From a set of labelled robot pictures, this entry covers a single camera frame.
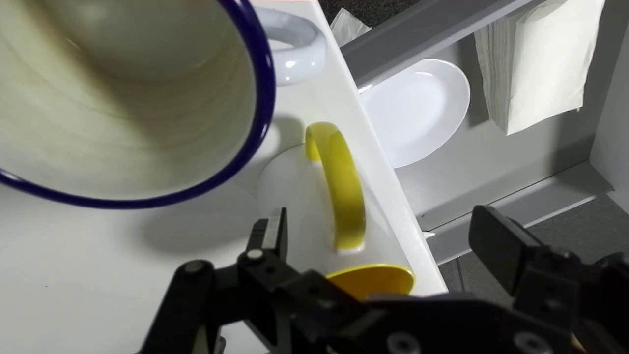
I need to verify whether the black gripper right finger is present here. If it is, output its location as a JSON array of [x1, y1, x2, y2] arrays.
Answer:
[[468, 205, 629, 354]]

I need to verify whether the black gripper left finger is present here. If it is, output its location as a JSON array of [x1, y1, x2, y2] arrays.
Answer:
[[140, 205, 370, 354]]

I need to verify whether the white cup yellow handle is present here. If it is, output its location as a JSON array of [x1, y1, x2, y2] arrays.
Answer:
[[256, 122, 417, 303]]

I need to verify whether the grey open drawer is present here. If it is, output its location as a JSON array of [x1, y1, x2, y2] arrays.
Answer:
[[341, 0, 629, 268]]

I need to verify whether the white round plate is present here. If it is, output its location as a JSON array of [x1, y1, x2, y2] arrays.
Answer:
[[358, 57, 472, 171]]

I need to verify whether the white paper napkin stack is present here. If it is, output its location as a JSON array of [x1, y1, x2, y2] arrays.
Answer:
[[474, 0, 608, 138]]

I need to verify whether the white mug blue rim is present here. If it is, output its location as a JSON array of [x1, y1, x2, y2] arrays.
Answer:
[[0, 0, 329, 211]]

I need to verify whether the white paper sheet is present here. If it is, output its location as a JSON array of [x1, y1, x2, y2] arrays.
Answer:
[[329, 6, 374, 47]]

